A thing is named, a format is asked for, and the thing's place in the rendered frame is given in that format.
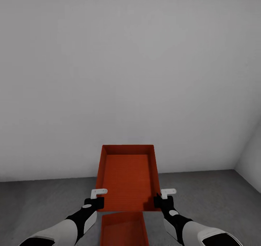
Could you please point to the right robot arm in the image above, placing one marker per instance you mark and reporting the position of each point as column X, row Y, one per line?
column 186, row 231

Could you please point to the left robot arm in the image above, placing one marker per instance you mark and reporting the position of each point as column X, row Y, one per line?
column 74, row 227

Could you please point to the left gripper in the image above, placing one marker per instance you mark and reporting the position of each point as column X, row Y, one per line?
column 99, row 202

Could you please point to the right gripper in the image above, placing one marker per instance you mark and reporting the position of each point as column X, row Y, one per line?
column 159, row 202

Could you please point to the storage box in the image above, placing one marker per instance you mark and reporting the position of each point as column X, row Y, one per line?
column 129, row 173
column 122, row 218

